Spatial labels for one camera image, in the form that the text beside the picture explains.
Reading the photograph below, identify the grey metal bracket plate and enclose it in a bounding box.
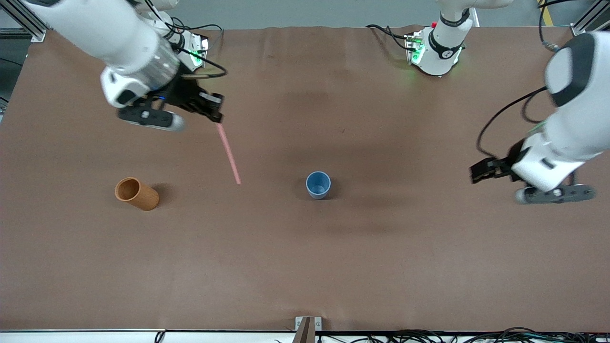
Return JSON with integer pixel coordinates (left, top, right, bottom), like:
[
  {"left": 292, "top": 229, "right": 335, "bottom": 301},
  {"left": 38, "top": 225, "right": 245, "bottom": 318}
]
[{"left": 295, "top": 316, "right": 323, "bottom": 332}]

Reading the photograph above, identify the brown table cover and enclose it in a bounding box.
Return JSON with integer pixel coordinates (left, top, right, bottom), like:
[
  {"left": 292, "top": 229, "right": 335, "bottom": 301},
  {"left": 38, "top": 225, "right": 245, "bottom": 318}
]
[{"left": 0, "top": 26, "right": 610, "bottom": 333}]

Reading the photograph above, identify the pink chopstick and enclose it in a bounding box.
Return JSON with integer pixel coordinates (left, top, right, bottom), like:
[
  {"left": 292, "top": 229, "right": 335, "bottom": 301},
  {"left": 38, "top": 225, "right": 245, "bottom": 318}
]
[{"left": 215, "top": 122, "right": 242, "bottom": 185}]

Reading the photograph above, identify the left arm base connector panel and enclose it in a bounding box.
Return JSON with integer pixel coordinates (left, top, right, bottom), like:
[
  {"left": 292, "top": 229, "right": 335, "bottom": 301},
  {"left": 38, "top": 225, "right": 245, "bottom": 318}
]
[{"left": 405, "top": 31, "right": 426, "bottom": 65}]

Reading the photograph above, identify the orange cylindrical cup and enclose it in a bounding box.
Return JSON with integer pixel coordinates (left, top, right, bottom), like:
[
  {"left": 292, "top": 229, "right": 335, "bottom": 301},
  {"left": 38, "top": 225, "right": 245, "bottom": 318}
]
[{"left": 114, "top": 177, "right": 160, "bottom": 212}]

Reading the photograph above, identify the black arm base cable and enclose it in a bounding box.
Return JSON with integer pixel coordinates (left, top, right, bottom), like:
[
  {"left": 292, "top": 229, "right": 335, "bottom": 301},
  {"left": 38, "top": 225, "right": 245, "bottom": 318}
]
[
  {"left": 366, "top": 24, "right": 416, "bottom": 49},
  {"left": 167, "top": 17, "right": 224, "bottom": 50}
]

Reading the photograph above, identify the aluminium frame profile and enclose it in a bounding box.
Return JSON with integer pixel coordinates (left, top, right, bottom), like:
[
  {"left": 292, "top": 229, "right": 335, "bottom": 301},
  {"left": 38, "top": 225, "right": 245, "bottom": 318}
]
[
  {"left": 5, "top": 0, "right": 48, "bottom": 43},
  {"left": 570, "top": 0, "right": 610, "bottom": 38}
]

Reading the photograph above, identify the black left arm base cable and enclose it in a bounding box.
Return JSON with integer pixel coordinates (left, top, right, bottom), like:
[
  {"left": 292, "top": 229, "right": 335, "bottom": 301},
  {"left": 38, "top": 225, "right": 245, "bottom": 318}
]
[{"left": 366, "top": 24, "right": 416, "bottom": 49}]

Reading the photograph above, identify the blue cup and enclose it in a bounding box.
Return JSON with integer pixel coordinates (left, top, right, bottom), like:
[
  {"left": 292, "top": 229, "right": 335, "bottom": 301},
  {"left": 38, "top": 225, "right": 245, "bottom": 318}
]
[{"left": 305, "top": 171, "right": 332, "bottom": 200}]

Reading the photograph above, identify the black right arm base cable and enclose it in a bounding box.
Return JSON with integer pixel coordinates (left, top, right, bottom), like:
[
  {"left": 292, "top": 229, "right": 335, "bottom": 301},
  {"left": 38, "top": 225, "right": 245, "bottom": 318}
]
[{"left": 167, "top": 17, "right": 224, "bottom": 50}]

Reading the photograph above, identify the grey metal post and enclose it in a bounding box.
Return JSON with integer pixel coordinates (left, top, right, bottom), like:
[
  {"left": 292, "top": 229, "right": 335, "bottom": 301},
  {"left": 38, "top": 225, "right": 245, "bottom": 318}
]
[{"left": 293, "top": 317, "right": 316, "bottom": 343}]

